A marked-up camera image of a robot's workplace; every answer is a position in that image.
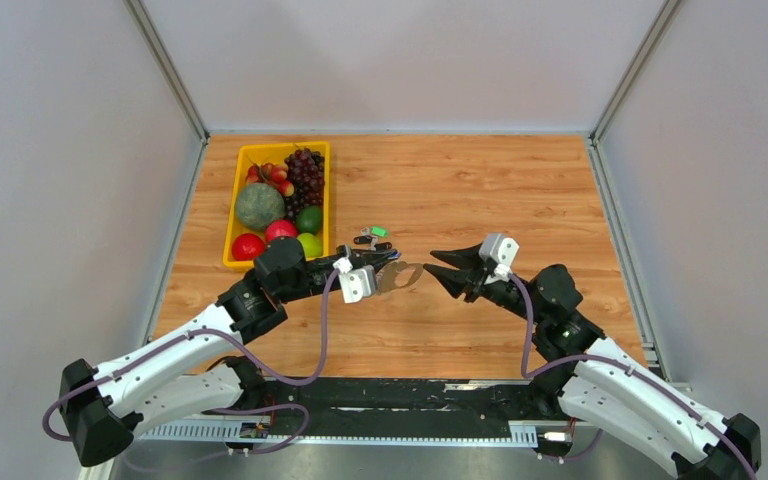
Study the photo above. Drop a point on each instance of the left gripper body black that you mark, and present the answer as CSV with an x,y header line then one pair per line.
x,y
321,267

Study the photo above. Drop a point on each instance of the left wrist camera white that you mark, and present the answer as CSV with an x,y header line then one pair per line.
x,y
356,283

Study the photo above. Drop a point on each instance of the yellow plastic bin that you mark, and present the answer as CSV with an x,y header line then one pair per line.
x,y
274,153

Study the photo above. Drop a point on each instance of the purple grape bunch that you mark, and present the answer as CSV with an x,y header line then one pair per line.
x,y
306,173

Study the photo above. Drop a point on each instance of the red apple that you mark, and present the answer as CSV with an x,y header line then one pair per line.
x,y
280,228

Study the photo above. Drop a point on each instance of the clear keyring holder with rings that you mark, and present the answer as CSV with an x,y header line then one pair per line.
x,y
398,275

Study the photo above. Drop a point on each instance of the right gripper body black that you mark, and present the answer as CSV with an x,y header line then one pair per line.
x,y
500,292

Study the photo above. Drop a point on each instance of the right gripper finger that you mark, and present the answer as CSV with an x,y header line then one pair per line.
x,y
458,283
465,258

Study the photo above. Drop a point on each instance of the green melon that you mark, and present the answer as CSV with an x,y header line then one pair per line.
x,y
258,205

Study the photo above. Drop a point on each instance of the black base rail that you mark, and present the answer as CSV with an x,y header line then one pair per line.
x,y
409,408

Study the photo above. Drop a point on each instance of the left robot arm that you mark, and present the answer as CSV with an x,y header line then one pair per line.
x,y
103,408

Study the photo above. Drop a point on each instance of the red tomato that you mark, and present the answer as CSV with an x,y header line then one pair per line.
x,y
247,246

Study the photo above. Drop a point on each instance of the yellow green fruit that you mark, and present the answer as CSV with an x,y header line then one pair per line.
x,y
311,244

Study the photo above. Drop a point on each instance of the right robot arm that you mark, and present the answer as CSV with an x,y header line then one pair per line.
x,y
589,377

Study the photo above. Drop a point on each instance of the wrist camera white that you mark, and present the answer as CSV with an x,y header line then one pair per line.
x,y
356,283
497,254

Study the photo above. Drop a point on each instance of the green lime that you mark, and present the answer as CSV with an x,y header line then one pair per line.
x,y
310,220

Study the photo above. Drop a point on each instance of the red peaches cluster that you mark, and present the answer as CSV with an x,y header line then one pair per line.
x,y
275,175

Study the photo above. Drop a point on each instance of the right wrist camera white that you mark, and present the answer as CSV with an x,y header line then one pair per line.
x,y
497,254

